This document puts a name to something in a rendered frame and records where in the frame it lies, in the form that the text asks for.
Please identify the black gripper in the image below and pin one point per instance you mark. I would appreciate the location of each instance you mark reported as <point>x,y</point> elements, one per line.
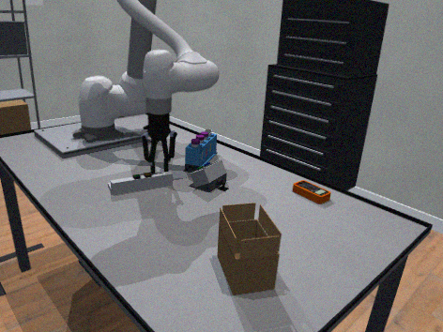
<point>159,129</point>

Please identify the white key housing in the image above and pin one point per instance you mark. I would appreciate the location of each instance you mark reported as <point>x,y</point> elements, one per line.
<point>209,177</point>

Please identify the brown cardboard box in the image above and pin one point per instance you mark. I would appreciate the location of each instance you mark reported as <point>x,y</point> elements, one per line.
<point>256,248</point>

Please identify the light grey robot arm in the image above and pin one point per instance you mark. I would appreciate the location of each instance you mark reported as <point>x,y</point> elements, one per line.
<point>151,79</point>

